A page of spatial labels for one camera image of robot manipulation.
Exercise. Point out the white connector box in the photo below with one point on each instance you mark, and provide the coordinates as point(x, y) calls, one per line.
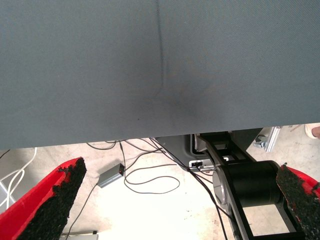
point(200, 164)

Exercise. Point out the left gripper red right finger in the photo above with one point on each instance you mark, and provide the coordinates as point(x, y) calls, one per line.
point(305, 200)

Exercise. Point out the flat grey floor box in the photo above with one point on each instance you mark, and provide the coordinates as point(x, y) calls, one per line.
point(80, 236)

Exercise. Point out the aluminium profile bar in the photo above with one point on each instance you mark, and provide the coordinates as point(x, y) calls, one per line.
point(273, 138)

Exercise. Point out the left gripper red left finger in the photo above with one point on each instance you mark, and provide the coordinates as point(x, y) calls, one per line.
point(37, 207)

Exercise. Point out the person's beige shoe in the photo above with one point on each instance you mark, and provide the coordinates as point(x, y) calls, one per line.
point(313, 130)

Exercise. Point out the dark grey chassis panel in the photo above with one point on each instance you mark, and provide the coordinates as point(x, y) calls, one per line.
point(175, 147)

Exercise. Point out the grey power adapter box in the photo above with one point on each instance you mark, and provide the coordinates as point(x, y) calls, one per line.
point(110, 176)

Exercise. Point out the metal foot bracket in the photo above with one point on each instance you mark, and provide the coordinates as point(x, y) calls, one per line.
point(260, 142)

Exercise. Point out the black cylinder with grey cap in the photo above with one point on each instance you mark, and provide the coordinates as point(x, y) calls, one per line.
point(250, 180)

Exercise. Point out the dark grey table cloth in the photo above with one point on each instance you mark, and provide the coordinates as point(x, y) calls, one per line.
point(75, 62)

